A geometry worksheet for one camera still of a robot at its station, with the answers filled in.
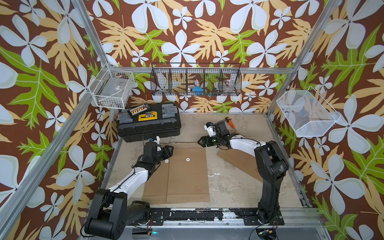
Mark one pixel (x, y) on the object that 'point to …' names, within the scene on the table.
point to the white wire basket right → (309, 116)
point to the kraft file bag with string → (162, 186)
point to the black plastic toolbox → (160, 120)
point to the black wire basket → (196, 79)
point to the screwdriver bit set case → (139, 109)
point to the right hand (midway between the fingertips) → (202, 140)
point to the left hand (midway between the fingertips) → (170, 146)
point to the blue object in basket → (198, 90)
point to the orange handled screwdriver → (230, 122)
